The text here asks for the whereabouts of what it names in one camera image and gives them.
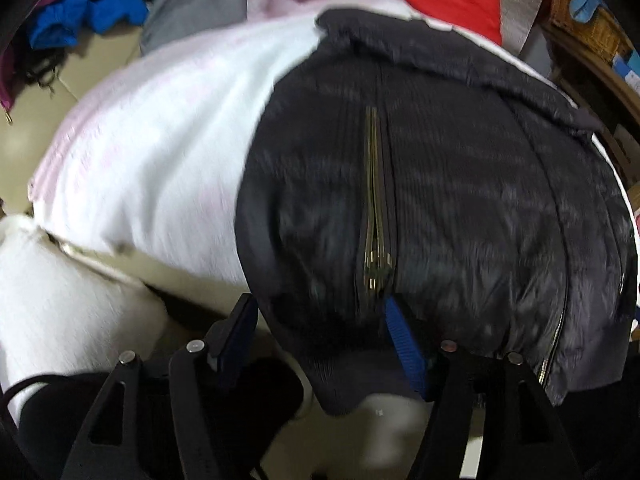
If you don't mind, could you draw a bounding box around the wicker basket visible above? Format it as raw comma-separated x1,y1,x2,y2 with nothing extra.
542,0,633,66

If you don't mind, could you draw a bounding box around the wooden table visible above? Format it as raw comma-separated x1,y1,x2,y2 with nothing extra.
542,0,640,211

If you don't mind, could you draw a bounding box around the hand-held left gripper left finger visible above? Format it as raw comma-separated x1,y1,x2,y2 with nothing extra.
59,294,259,480

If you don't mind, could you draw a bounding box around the silver foil insulation sheet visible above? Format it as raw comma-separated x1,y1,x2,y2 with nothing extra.
450,0,553,53

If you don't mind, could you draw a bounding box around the white bed sheet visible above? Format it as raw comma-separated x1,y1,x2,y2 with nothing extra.
27,0,623,291

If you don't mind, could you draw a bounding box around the magenta fleece garment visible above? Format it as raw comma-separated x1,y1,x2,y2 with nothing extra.
0,0,98,111

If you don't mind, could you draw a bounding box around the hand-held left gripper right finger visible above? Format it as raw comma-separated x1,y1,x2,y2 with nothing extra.
384,296,571,480

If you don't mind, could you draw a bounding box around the black puffer jacket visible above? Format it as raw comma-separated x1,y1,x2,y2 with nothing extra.
234,7,638,416

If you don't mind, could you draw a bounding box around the white fleece blanket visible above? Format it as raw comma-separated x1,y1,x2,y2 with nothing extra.
0,215,171,413

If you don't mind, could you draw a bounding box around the grey garment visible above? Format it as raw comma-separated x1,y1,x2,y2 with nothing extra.
140,0,248,56

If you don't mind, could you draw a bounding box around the blue garment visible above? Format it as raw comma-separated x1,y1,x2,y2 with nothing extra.
27,0,151,51

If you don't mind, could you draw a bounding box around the red pillow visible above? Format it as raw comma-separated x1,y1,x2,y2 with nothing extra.
402,0,503,43

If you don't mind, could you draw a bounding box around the blue cardboard box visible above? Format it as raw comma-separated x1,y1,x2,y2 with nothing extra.
612,50,640,96

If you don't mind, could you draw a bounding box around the light blue cloth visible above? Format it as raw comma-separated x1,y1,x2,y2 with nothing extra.
570,0,608,23

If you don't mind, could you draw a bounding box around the black garment with straps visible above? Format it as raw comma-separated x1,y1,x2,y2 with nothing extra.
12,42,68,98

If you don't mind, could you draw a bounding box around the cream leather sofa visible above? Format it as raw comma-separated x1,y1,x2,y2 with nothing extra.
0,25,311,361

